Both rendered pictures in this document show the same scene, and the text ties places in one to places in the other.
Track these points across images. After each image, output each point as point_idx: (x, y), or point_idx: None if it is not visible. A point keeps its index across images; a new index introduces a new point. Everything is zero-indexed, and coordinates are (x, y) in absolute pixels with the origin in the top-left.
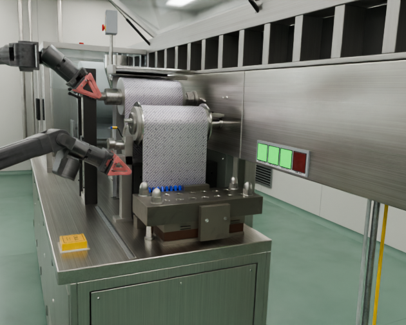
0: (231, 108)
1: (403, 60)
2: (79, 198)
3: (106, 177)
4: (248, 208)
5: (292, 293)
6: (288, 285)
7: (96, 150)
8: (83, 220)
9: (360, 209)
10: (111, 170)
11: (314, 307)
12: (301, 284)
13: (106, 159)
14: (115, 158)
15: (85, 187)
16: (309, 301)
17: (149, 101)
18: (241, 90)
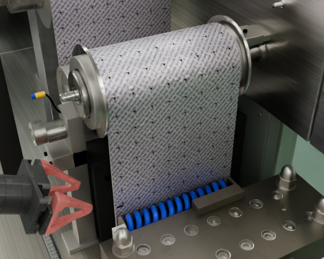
0: (292, 31)
1: None
2: None
3: (32, 73)
4: None
5: (302, 173)
6: (294, 159)
7: (12, 191)
8: (10, 253)
9: None
10: (52, 225)
11: None
12: (312, 156)
13: (36, 213)
14: (55, 204)
15: (1, 161)
16: None
17: (104, 0)
18: None
